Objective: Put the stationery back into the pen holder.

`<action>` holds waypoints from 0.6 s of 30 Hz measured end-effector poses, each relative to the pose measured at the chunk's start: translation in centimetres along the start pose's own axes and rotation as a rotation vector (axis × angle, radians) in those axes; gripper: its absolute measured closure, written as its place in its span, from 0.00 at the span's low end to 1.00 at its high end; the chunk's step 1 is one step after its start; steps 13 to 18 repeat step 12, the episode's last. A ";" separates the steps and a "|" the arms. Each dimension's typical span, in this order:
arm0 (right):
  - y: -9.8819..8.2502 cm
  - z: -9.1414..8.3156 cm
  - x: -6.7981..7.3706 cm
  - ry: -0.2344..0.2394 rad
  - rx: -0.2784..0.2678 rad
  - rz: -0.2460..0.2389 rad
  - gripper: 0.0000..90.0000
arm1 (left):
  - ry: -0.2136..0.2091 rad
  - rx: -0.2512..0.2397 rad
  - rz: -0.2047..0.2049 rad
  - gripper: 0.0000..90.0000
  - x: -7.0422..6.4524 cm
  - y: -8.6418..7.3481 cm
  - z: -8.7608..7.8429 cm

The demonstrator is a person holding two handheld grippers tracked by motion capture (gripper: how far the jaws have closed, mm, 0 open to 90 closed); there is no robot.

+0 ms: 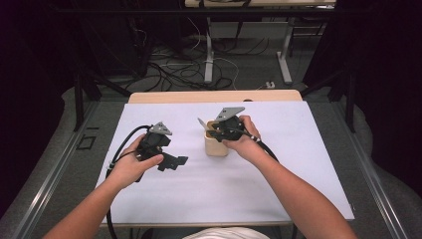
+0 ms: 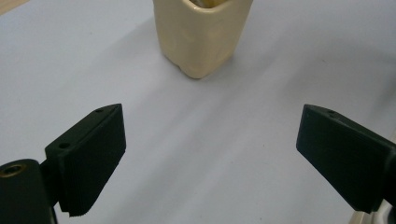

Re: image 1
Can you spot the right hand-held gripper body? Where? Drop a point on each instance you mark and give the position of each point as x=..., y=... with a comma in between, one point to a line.
x=230, y=124

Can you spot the metal floor rail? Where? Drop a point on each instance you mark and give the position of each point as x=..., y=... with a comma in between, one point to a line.
x=371, y=179
x=49, y=189

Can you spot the desk with white legs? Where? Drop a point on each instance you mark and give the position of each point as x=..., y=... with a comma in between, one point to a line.
x=209, y=49

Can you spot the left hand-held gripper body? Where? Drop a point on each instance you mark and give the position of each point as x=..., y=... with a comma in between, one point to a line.
x=154, y=142

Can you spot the light wooden table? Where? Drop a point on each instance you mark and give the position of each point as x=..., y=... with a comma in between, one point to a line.
x=215, y=96

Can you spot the person's left hand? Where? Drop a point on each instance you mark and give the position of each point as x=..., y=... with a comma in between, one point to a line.
x=129, y=169

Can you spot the white table sheet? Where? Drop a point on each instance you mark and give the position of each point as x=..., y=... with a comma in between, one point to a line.
x=215, y=192

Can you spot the pale utensil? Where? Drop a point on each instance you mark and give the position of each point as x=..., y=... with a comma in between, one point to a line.
x=203, y=123

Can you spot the white power strip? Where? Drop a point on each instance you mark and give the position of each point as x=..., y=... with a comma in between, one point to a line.
x=270, y=85

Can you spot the person's white shirt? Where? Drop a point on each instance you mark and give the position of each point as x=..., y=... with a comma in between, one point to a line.
x=229, y=233

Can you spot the person's right hand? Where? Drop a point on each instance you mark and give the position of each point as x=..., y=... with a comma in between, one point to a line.
x=245, y=146

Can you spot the black metal stand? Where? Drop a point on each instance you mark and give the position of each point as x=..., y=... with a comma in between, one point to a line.
x=79, y=99
x=350, y=99

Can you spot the small wooden box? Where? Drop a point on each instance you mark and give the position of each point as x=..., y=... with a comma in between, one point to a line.
x=215, y=147

